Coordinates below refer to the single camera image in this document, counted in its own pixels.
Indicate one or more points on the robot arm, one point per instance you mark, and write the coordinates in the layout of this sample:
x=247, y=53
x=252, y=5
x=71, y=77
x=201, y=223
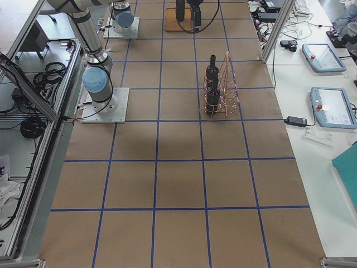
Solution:
x=96, y=77
x=124, y=17

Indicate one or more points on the wooden tray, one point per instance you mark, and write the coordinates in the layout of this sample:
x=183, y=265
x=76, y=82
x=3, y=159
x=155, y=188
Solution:
x=171, y=23

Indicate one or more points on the dark wine bottle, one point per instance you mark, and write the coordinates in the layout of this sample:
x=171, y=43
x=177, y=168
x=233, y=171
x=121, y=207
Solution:
x=213, y=97
x=211, y=70
x=180, y=10

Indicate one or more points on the teach pendant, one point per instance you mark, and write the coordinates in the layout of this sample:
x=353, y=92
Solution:
x=332, y=108
x=323, y=58

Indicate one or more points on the teal box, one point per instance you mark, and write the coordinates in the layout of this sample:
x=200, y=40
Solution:
x=345, y=164

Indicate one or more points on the aluminium frame post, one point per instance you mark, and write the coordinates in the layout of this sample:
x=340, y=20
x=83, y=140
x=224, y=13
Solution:
x=278, y=26

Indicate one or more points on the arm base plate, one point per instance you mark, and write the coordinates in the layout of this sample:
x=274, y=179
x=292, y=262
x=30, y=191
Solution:
x=113, y=111
x=116, y=31

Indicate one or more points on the teach pendant far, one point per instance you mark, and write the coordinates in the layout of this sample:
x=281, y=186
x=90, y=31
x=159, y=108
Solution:
x=323, y=58

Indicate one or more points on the teach pendant near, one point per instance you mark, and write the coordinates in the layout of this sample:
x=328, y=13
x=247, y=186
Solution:
x=332, y=108

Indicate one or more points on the black power brick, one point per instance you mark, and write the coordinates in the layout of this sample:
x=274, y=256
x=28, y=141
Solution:
x=295, y=121

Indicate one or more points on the copper wire bottle basket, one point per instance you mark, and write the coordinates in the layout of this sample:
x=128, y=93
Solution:
x=228, y=102

